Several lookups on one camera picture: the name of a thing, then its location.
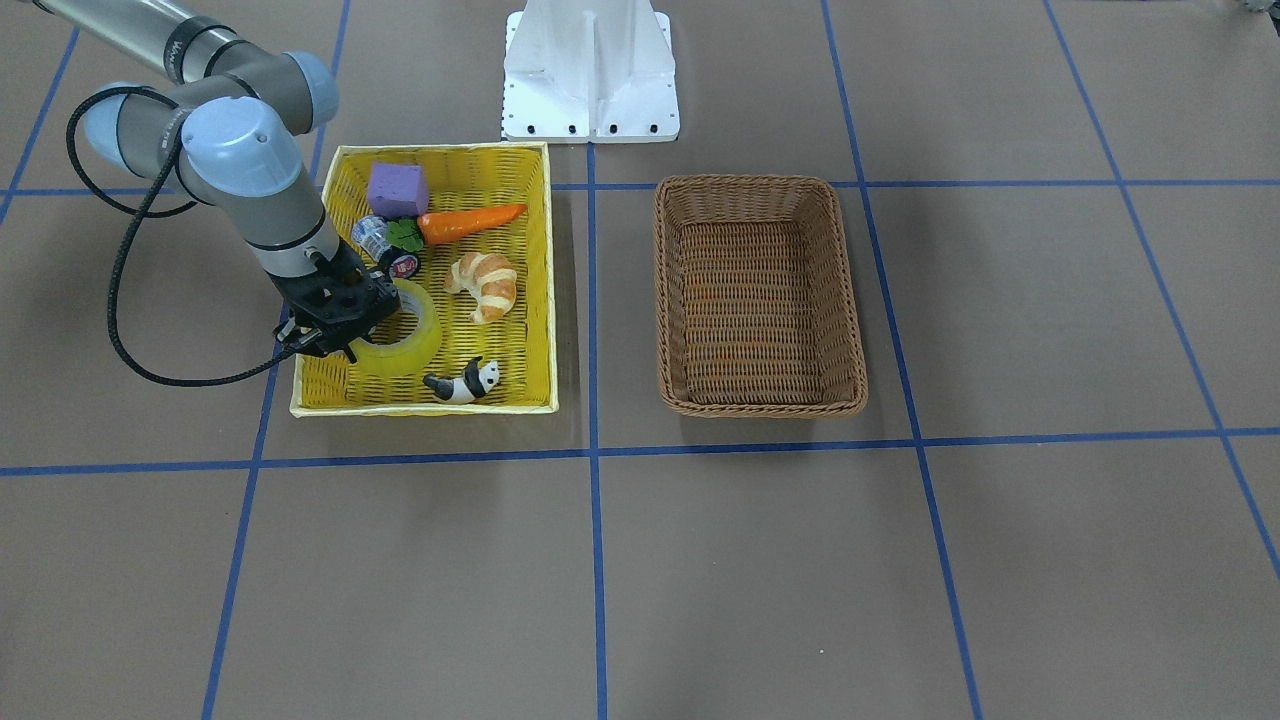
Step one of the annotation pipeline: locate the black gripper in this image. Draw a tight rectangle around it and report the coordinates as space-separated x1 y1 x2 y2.
274 246 401 365

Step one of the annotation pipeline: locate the yellow clear tape roll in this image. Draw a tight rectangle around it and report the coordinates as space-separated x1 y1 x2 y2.
355 278 443 378

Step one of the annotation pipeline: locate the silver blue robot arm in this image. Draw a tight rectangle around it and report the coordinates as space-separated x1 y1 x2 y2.
40 1 401 360

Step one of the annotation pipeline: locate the yellow woven basket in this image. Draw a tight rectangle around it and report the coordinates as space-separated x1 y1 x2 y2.
289 142 559 418

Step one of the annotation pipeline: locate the brown wicker basket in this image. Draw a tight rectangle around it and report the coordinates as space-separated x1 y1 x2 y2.
653 174 870 420

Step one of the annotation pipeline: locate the orange toy carrot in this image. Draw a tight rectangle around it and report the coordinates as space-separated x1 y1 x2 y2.
387 204 527 252

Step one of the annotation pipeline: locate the toy panda figure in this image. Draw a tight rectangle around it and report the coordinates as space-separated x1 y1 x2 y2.
422 356 500 405

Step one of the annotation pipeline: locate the toy croissant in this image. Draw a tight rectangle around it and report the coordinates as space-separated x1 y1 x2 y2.
444 252 518 325

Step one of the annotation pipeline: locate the purple foam cube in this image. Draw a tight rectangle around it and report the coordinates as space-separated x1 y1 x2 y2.
366 161 430 219

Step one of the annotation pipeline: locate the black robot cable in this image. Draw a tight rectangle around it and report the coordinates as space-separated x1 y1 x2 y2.
67 86 301 389

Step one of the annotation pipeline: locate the white camera mount stand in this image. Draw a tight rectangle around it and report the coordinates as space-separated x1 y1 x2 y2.
500 1 681 143

